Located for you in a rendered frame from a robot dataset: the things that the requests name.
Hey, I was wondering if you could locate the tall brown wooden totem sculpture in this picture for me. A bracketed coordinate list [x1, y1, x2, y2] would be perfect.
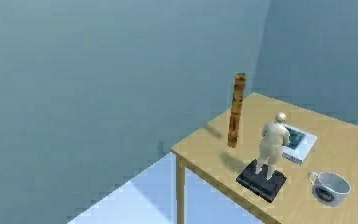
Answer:
[226, 72, 248, 149]

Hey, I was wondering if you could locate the beige figure sculpture black base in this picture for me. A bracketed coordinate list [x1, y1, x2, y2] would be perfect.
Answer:
[235, 111, 291, 204]

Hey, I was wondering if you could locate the white book blue cover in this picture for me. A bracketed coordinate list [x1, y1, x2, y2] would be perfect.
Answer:
[281, 123, 318, 166]

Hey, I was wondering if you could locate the white cup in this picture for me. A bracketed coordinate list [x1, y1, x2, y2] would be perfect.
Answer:
[307, 170, 352, 208]

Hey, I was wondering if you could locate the light wooden table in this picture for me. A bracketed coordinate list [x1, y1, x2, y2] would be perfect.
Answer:
[170, 92, 358, 224]

